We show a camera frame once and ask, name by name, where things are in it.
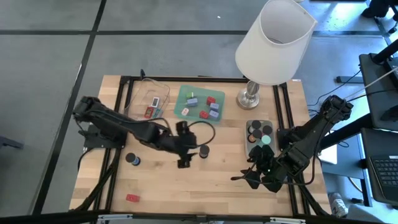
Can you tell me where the black hourglass orange sand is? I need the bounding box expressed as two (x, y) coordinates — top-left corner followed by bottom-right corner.
(247, 128), (263, 144)

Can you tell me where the black hourglass white sand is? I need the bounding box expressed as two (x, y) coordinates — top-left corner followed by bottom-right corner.
(248, 119), (262, 133)

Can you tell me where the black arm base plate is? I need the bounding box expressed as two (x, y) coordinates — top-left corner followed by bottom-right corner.
(277, 127), (301, 149)
(83, 124), (128, 149)

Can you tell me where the white plastic bin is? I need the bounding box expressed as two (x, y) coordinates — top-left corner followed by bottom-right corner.
(244, 119), (277, 160)

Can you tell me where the silver mounting bracket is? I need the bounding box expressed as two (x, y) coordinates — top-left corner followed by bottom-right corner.
(269, 217), (307, 224)
(97, 213), (134, 223)

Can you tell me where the black laptop keyboard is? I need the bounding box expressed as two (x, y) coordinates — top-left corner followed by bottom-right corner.
(369, 154), (398, 202)

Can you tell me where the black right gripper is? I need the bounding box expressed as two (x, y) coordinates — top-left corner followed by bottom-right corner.
(239, 144), (297, 194)

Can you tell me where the black stand pole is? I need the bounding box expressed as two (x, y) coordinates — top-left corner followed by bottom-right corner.
(369, 38), (398, 65)
(320, 113), (374, 150)

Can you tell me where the black office chair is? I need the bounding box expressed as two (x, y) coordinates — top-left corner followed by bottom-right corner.
(360, 0), (398, 34)

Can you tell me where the black side desk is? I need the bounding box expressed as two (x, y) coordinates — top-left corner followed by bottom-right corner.
(358, 52), (398, 132)
(359, 126), (398, 208)

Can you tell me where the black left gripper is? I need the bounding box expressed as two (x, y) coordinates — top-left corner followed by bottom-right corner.
(164, 120), (199, 169)

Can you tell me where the silver table lamp white shade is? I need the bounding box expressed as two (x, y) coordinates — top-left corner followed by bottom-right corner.
(234, 0), (318, 111)

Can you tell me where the white paper sheet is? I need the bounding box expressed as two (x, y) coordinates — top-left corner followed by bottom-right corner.
(317, 144), (339, 166)

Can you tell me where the black crossbeam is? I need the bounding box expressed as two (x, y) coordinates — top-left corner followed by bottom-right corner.
(0, 210), (398, 224)

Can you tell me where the person's leg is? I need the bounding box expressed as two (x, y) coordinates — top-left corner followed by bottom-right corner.
(346, 203), (379, 224)

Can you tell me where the black hourglass blue sand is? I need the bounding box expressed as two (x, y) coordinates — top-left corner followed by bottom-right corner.
(124, 152), (141, 167)

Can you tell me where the green translucent plastic tray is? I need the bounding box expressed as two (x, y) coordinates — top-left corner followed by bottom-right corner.
(173, 84), (226, 125)

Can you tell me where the clear plastic container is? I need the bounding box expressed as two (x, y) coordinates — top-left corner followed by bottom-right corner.
(123, 77), (171, 121)

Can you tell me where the person's foot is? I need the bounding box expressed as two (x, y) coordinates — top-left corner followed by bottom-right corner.
(328, 192), (349, 218)

